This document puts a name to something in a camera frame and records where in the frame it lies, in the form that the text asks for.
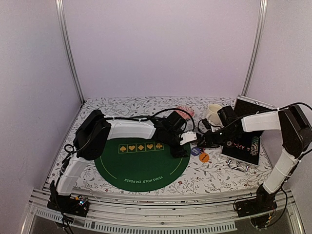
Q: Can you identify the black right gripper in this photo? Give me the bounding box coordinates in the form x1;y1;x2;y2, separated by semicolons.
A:
197;126;237;148

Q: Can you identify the blue round blind button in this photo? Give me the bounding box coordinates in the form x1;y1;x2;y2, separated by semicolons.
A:
191;147;201;156

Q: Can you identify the orange round blind button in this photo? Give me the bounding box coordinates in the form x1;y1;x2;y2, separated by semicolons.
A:
199;153;210;163

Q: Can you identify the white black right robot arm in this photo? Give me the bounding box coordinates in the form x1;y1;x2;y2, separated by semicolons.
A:
197;102;312;213

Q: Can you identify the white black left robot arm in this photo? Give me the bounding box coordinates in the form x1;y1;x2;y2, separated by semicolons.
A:
50;108;197;212

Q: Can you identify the floral white tablecloth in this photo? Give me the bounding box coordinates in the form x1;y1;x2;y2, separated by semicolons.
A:
66;97;272;196

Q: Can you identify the cream ceramic mug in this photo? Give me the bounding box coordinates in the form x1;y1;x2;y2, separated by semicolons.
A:
205;104;222;125

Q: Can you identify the red patterned small bowl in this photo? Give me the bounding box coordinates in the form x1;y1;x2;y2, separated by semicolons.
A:
176;106;195;120

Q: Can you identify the aluminium poker chip case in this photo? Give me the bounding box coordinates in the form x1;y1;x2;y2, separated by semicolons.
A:
220;95;275;173

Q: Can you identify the round green poker mat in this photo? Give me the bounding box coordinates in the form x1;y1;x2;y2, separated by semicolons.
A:
95;138;191;192

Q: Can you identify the green chip stack in case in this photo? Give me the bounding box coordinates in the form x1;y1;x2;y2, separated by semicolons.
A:
250;136;259;156

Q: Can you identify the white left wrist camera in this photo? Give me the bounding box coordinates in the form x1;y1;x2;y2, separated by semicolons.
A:
180;131;197;145

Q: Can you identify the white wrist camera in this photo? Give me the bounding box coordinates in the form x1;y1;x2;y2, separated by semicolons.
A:
180;131;197;145
197;118;213;134

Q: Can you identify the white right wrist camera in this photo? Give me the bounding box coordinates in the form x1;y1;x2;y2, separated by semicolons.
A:
197;118;213;134

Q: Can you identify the aluminium front rail frame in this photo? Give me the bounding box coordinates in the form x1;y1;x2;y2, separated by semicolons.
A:
23;187;304;234

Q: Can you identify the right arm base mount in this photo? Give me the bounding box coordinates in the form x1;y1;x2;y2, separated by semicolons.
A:
233;197;277;229

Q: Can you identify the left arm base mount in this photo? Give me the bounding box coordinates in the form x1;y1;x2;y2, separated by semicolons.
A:
47;193;90;217

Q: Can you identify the right aluminium frame post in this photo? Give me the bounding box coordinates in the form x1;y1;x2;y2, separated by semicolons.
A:
241;0;268;96

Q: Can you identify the aluminium frame post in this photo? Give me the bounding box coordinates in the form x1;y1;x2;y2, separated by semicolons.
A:
55;0;85;105
241;0;268;96

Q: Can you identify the left aluminium frame post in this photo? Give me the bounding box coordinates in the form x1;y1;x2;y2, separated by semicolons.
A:
55;0;85;105

